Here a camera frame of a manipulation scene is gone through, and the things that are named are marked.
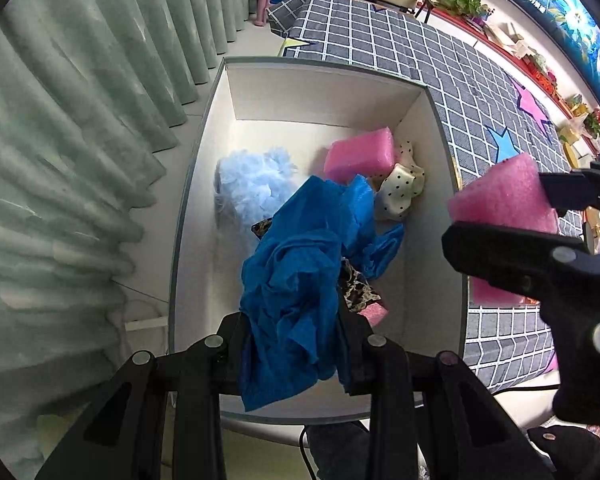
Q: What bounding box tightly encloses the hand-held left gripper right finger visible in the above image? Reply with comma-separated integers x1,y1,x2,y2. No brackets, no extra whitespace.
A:
336,304,553,480

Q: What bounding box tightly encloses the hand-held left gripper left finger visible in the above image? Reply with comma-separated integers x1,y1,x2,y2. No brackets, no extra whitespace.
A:
35,311,254,480

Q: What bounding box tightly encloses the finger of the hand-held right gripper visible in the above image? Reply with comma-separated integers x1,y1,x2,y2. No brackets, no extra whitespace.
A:
442,220,600,307
537,161,600,221

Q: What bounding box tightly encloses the leopard print cloth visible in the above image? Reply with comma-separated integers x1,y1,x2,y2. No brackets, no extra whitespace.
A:
251,217,383,311

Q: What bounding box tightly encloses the white storage box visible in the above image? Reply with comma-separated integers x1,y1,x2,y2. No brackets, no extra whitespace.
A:
167,56,470,426

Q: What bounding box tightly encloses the pink printed carton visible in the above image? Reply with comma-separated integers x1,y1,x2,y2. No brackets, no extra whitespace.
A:
470,277,541,308

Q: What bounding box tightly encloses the person's dark trouser leg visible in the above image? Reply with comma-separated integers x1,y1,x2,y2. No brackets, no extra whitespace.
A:
307,422,376,480

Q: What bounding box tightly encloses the cream polka dot cloth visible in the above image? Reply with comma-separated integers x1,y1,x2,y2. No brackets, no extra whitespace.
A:
372,140,427,222

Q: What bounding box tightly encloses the light blue fluffy cloth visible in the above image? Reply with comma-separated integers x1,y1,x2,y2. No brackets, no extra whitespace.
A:
214,146,298,226

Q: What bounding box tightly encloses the grey checked bedsheet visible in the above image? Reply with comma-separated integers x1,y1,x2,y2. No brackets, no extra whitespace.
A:
267,0,588,393

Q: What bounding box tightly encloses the green curtain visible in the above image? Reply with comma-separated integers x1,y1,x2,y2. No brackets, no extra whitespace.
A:
0,0,261,461

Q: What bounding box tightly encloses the black cable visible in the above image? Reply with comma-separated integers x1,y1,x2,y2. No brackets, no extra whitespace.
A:
300,425,321,480

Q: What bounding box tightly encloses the blue wall poster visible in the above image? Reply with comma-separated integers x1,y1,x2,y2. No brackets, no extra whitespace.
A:
487,0,600,108

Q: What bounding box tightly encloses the red wall shelf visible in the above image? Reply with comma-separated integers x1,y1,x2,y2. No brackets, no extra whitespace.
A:
415,2,600,156

